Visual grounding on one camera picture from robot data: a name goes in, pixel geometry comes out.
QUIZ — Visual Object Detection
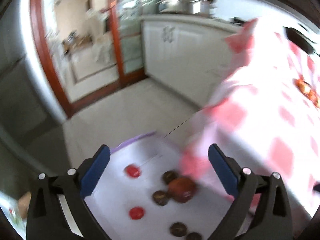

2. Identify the large dark red apple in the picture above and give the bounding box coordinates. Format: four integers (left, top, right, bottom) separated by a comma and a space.
168, 177, 197, 203

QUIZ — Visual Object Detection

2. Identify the red tomato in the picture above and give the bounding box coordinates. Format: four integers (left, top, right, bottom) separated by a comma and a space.
129, 206, 145, 220
124, 164, 141, 178

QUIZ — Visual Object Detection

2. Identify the white kitchen cabinet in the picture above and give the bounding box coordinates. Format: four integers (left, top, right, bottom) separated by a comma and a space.
141, 14, 239, 107

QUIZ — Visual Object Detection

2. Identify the white purple-rimmed box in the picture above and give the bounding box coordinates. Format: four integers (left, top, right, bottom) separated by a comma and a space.
83, 130, 251, 240

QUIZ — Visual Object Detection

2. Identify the red white checkered tablecloth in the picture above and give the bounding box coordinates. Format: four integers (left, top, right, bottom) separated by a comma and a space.
180, 18, 319, 215

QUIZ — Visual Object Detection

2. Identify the wooden glass door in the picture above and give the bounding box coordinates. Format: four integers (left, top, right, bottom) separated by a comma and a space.
30, 0, 158, 120

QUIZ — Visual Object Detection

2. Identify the black frying pan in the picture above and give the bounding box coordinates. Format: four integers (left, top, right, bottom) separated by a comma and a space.
284, 27, 319, 56

